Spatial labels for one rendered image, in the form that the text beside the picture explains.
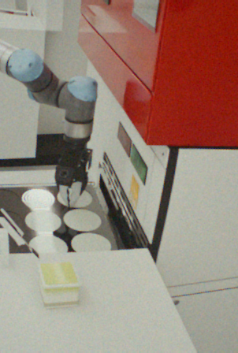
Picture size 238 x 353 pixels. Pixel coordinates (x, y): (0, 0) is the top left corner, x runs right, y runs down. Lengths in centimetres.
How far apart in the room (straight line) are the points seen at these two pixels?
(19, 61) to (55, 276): 51
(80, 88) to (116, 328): 58
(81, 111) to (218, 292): 62
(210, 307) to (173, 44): 78
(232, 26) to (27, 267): 66
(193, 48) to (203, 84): 9
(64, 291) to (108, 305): 11
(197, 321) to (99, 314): 52
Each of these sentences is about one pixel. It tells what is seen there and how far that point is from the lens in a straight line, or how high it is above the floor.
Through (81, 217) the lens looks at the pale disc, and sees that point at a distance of 137.
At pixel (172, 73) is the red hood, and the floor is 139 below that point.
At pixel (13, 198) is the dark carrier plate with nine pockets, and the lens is 143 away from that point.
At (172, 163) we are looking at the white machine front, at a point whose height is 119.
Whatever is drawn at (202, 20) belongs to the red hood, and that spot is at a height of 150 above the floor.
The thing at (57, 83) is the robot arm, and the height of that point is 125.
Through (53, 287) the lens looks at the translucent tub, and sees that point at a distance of 95.
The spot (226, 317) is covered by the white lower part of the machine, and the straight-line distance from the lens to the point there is 150.
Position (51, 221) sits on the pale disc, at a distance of 134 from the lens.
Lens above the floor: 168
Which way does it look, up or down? 30 degrees down
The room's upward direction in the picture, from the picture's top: 8 degrees clockwise
